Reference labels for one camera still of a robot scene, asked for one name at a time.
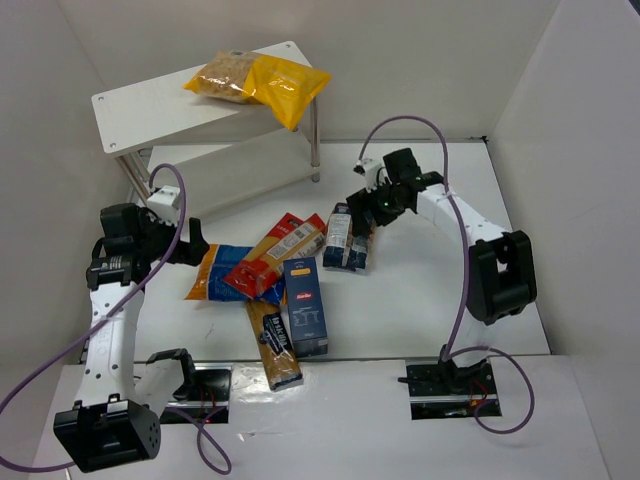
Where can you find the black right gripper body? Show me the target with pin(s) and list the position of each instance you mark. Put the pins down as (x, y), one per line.
(362, 210)

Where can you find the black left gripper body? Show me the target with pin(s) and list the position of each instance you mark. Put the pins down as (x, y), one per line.
(185, 248)

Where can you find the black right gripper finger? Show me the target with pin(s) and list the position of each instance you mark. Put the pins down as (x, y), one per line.
(369, 225)
(358, 204)

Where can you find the dark blue Agnesi pasta bag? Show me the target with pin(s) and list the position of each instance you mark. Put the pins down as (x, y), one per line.
(344, 250)

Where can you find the yellow pasta bag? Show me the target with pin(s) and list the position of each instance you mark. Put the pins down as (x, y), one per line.
(244, 77)

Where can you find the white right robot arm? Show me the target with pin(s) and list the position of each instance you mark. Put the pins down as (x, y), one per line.
(498, 269)

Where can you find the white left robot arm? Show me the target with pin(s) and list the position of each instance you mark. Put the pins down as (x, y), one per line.
(115, 417)

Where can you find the orange blue pasta bag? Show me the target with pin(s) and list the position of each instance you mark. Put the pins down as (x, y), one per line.
(216, 264)

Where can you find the white two-tier shelf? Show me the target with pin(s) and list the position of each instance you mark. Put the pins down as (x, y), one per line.
(226, 152)

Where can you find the blue Barilla pasta box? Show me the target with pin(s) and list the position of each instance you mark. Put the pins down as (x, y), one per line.
(307, 324)

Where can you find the red spaghetti bag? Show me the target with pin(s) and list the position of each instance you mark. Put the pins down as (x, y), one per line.
(291, 238)

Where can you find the brown spaghetti pack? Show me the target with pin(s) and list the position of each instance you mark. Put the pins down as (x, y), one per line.
(277, 354)

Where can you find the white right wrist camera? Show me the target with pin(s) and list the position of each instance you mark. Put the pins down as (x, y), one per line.
(373, 171)

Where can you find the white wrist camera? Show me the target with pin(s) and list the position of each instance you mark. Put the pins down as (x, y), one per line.
(373, 171)
(165, 203)

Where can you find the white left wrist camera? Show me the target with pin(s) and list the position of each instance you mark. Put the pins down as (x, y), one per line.
(165, 203)

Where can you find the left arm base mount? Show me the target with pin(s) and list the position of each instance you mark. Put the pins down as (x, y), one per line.
(205, 400)

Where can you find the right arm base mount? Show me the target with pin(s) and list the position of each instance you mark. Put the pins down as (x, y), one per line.
(439, 391)

